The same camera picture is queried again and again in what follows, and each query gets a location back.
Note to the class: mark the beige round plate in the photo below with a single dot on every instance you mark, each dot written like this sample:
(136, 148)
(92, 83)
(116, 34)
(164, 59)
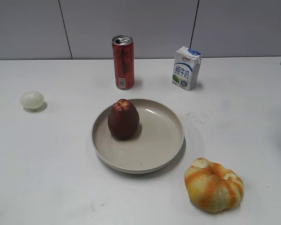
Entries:
(158, 140)

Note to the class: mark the yellow orange pumpkin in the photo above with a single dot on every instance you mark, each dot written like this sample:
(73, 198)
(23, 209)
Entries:
(212, 187)

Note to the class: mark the dark red apple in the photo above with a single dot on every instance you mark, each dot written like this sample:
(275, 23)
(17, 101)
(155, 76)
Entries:
(123, 119)

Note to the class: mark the red soda can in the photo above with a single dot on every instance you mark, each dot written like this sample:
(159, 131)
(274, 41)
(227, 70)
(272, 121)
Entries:
(123, 56)

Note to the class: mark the white blue milk carton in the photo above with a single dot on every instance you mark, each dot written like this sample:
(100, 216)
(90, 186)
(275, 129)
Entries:
(186, 68)

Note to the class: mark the white egg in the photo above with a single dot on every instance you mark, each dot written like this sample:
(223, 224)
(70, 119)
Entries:
(32, 100)

